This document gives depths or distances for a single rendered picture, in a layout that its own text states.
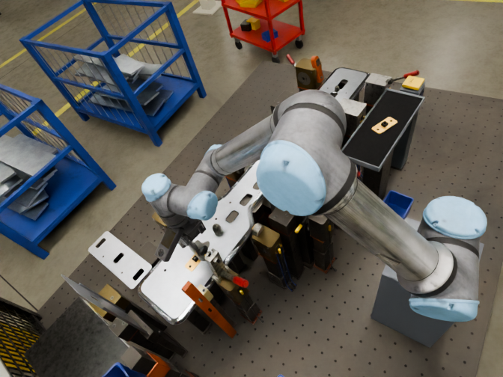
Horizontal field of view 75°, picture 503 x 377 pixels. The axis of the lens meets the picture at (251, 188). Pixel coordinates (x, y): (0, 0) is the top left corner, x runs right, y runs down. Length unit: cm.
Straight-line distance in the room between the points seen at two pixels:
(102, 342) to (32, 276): 194
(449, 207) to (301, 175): 44
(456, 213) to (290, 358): 78
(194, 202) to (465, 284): 59
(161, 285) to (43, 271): 192
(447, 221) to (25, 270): 291
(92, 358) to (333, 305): 83
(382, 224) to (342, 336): 78
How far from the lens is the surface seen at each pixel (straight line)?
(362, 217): 58
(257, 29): 407
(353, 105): 138
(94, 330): 122
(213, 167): 86
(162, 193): 86
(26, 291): 303
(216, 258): 91
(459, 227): 80
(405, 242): 64
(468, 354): 138
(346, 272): 140
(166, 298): 116
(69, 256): 294
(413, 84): 140
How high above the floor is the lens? 199
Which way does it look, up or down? 51 degrees down
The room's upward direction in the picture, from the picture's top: 19 degrees counter-clockwise
